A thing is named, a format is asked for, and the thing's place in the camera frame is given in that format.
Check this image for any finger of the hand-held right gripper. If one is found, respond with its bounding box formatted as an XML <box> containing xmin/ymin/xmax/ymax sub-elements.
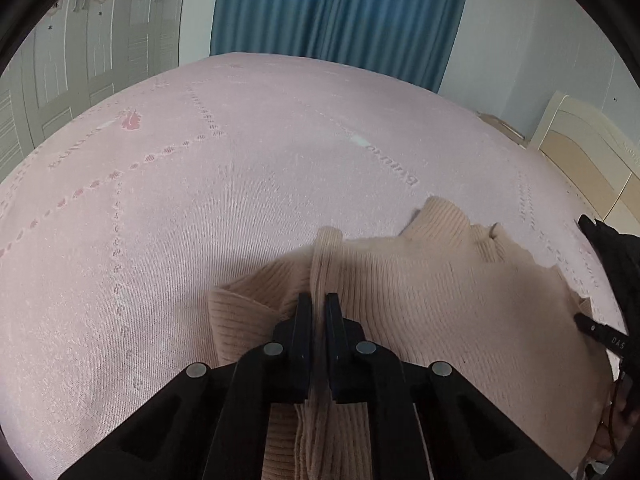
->
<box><xmin>573</xmin><ymin>312</ymin><xmax>605</xmax><ymax>342</ymax></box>

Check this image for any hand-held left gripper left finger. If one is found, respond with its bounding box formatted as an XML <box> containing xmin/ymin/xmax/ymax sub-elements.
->
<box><xmin>57</xmin><ymin>292</ymin><xmax>314</xmax><ymax>480</ymax></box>

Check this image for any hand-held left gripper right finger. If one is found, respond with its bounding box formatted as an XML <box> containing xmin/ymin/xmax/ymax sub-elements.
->
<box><xmin>326</xmin><ymin>292</ymin><xmax>574</xmax><ymax>480</ymax></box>

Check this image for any pink knitted sweater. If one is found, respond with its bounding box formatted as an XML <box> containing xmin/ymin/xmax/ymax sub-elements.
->
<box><xmin>207</xmin><ymin>196</ymin><xmax>612</xmax><ymax>480</ymax></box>

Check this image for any person's right hand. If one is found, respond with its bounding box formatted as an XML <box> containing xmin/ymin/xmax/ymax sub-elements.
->
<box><xmin>600</xmin><ymin>377</ymin><xmax>640</xmax><ymax>466</ymax></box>

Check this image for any black jacket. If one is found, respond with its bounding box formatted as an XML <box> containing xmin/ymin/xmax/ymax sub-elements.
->
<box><xmin>577</xmin><ymin>214</ymin><xmax>640</xmax><ymax>343</ymax></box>

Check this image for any cream wooden headboard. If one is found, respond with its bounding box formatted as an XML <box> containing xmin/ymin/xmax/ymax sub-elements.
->
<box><xmin>529</xmin><ymin>90</ymin><xmax>640</xmax><ymax>237</ymax></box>

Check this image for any bed with pink sheet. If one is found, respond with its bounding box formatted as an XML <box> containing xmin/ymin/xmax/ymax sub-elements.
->
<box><xmin>0</xmin><ymin>51</ymin><xmax>640</xmax><ymax>480</ymax></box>

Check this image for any blue curtain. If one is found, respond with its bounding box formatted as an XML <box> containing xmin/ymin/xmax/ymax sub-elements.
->
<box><xmin>209</xmin><ymin>0</ymin><xmax>475</xmax><ymax>95</ymax></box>

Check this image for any white wardrobe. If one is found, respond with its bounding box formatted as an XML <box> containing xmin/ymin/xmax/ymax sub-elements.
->
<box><xmin>0</xmin><ymin>0</ymin><xmax>193</xmax><ymax>173</ymax></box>

